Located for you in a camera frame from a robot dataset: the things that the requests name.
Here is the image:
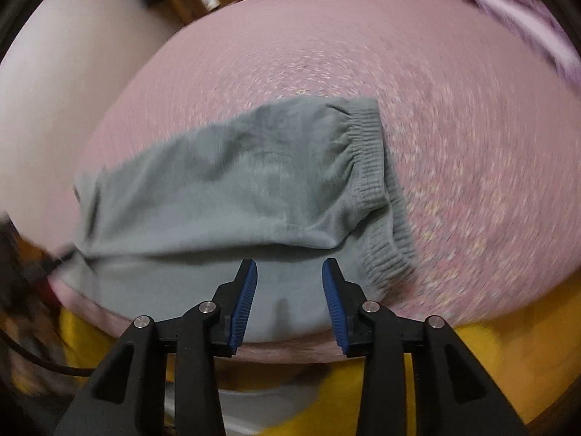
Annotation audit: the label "black cable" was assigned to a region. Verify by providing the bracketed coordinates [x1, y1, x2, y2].
[0, 326, 97, 378]

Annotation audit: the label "pink floral bed sheet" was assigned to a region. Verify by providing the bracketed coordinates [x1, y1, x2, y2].
[49, 0, 581, 364]

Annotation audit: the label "grey fleece pants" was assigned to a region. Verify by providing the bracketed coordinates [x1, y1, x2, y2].
[62, 97, 415, 343]

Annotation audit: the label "purple ruffled pillow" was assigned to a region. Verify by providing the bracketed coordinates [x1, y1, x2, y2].
[462, 0, 580, 96]

